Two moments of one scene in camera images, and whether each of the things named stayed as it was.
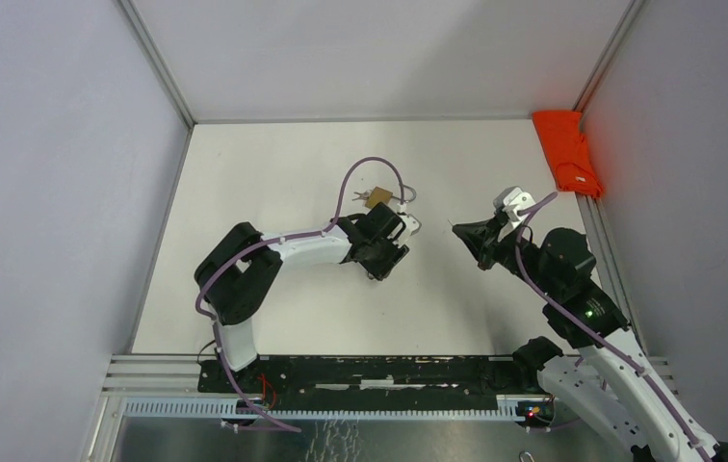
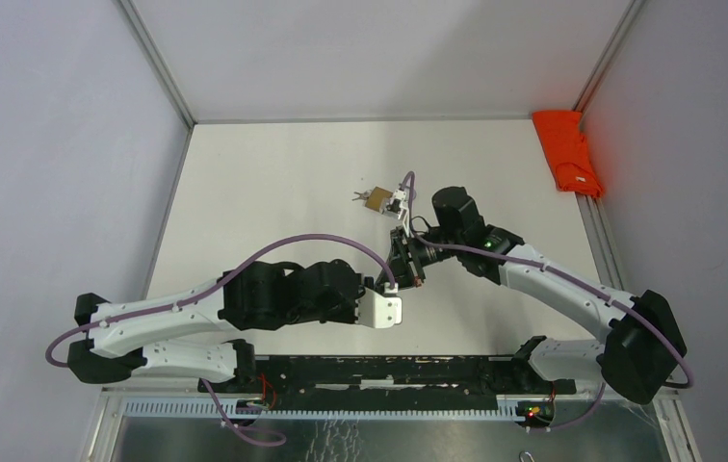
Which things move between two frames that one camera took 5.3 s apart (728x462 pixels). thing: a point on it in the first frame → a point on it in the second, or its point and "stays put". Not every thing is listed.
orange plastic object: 567,152 stays put
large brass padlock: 379,194 stays put
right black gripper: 482,238 → 405,270
